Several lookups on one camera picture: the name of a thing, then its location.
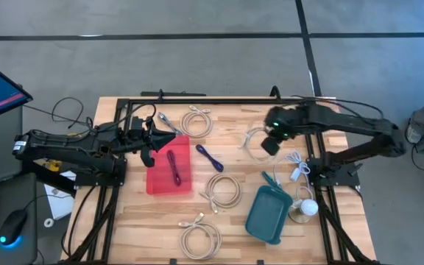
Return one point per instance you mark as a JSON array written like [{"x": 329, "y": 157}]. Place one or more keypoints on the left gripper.
[{"x": 136, "y": 139}]

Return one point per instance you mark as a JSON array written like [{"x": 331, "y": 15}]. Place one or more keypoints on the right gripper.
[{"x": 287, "y": 137}]

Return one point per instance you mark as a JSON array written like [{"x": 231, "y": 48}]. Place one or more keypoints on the red translucent plastic tray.
[{"x": 160, "y": 180}]

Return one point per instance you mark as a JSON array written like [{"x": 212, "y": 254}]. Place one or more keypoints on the teal plastic bin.
[{"x": 267, "y": 217}]

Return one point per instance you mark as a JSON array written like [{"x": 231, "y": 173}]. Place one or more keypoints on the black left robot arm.
[{"x": 68, "y": 147}]

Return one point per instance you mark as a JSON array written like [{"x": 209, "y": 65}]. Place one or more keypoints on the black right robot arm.
[{"x": 344, "y": 119}]

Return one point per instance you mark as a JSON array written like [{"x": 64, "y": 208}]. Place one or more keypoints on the white globe lamp brass base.
[{"x": 309, "y": 207}]

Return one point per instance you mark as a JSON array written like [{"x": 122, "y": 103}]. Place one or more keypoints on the yellow clamp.
[{"x": 53, "y": 165}]

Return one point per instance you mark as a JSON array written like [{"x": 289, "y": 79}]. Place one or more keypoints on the white paper sheet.
[{"x": 59, "y": 206}]

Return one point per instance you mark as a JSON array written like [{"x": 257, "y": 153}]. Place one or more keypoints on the grey side desk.
[{"x": 2, "y": 165}]

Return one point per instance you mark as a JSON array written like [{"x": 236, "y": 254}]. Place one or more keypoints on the black computer mouse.
[{"x": 11, "y": 226}]

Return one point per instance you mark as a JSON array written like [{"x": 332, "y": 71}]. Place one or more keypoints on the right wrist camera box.
[{"x": 271, "y": 146}]

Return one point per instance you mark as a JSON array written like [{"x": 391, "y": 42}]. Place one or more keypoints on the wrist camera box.
[
  {"x": 271, "y": 146},
  {"x": 135, "y": 123}
]

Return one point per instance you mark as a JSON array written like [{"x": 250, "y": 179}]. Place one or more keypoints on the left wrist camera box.
[{"x": 135, "y": 123}]

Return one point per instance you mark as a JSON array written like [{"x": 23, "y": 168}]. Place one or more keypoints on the black aluminium table frame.
[{"x": 215, "y": 100}]

